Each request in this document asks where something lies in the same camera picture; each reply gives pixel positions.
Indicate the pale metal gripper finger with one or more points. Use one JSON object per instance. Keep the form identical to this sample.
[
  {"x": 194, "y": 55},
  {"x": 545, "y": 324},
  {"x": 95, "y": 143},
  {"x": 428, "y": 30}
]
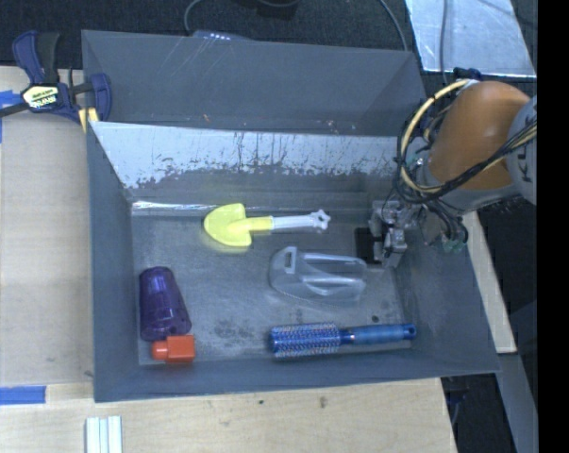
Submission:
[
  {"x": 377, "y": 222},
  {"x": 397, "y": 248}
]

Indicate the clear plastic scoop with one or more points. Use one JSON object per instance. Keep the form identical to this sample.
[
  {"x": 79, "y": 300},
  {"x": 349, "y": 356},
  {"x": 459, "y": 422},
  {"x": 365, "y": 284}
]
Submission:
[{"x": 312, "y": 276}]

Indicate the blue round hairbrush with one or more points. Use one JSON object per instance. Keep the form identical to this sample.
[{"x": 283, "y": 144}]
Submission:
[{"x": 312, "y": 339}]

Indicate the grey metal bin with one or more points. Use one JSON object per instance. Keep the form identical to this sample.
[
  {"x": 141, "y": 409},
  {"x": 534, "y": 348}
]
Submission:
[{"x": 246, "y": 83}]

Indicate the purple plastic cup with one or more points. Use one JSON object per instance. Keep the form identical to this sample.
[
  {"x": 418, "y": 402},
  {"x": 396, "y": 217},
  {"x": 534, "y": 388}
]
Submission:
[{"x": 163, "y": 305}]

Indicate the orange plastic block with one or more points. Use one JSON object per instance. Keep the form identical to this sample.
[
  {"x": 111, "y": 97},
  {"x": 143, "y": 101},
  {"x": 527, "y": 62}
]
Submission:
[{"x": 178, "y": 348}]

